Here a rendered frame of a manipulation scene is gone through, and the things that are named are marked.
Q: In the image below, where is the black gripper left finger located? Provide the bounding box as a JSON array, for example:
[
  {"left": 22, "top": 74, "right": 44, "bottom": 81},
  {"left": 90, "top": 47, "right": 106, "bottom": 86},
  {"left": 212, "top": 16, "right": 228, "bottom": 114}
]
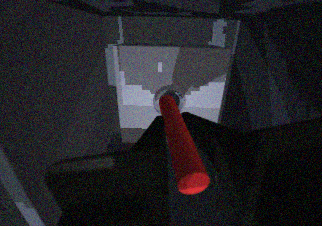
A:
[{"left": 44, "top": 115, "right": 170, "bottom": 226}]

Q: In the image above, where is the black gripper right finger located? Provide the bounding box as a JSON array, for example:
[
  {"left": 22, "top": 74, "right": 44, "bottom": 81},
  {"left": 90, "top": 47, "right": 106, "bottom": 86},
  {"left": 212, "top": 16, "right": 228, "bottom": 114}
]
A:
[{"left": 181, "top": 112, "right": 322, "bottom": 226}]

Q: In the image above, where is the red peg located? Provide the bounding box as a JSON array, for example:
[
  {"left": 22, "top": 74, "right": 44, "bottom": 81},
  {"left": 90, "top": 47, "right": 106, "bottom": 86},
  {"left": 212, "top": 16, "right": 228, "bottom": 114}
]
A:
[{"left": 159, "top": 95, "right": 210, "bottom": 195}]

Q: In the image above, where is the grey plate with hole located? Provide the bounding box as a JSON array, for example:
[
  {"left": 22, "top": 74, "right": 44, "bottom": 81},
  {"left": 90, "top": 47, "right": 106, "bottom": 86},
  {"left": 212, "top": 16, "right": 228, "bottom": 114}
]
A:
[{"left": 113, "top": 43, "right": 231, "bottom": 143}]

